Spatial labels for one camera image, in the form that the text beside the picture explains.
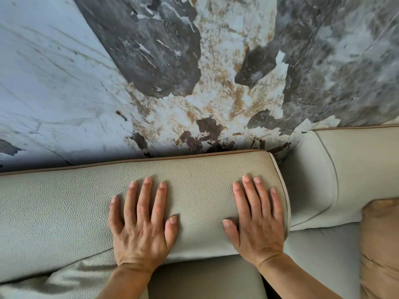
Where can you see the person's right hand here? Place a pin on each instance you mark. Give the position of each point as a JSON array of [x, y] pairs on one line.
[[260, 236]]

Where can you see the person's left hand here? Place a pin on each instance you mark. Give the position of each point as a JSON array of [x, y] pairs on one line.
[[141, 239]]

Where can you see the person's right thumb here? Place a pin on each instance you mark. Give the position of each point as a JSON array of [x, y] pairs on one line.
[[231, 234]]

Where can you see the person's left little finger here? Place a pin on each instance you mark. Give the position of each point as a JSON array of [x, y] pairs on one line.
[[115, 216]]

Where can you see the person's left middle finger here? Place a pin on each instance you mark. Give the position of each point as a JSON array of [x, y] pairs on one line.
[[145, 202]]

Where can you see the person's left thumb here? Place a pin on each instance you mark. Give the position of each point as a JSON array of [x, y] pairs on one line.
[[171, 231]]

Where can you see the person's right middle finger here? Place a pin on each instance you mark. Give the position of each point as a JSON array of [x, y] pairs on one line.
[[252, 197]]

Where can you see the person's right little finger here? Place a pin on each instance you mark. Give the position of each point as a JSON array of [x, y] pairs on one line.
[[276, 205]]

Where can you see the person's left forearm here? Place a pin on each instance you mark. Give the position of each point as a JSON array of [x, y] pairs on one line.
[[129, 283]]

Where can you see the person's right forearm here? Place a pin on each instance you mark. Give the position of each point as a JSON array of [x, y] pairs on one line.
[[290, 280]]

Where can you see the long beige leather back cushion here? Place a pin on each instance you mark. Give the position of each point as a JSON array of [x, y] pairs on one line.
[[62, 211]]

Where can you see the short beige leather back cushion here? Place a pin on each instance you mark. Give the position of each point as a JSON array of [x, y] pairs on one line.
[[352, 171]]

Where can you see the grey patterned throw pillow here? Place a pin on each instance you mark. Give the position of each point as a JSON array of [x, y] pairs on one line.
[[62, 281]]

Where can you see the tan throw pillow with zipper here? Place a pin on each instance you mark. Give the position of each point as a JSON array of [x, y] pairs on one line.
[[382, 245]]

